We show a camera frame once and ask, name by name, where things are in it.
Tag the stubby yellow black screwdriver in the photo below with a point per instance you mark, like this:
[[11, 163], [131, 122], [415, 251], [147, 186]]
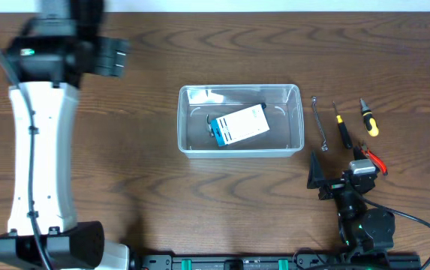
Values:
[[368, 119]]

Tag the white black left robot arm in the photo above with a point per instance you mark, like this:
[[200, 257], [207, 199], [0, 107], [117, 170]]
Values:
[[45, 64]]

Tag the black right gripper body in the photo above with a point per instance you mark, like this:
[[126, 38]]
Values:
[[331, 190]]

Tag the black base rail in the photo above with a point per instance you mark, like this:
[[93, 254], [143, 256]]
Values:
[[298, 261]]

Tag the slim black yellow screwdriver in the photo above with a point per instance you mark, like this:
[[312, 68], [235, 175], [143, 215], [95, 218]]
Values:
[[345, 136]]

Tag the white blue screwdriver bit box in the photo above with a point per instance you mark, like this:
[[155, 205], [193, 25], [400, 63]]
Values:
[[240, 125]]

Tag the clear plastic container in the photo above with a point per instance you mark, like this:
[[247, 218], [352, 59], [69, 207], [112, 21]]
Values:
[[283, 111]]

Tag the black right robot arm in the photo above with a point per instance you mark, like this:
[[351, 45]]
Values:
[[364, 230]]

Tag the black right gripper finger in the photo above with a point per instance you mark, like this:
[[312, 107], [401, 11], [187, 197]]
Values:
[[358, 153], [316, 177]]

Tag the silver double ring wrench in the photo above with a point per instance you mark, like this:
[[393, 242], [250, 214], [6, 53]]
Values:
[[324, 146]]

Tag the red handled pliers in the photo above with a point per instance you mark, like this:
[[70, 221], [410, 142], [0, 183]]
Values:
[[373, 158]]

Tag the small black red hammer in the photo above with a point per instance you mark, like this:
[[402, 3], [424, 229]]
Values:
[[208, 123]]

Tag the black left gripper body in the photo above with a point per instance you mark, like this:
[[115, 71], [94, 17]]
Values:
[[100, 58]]

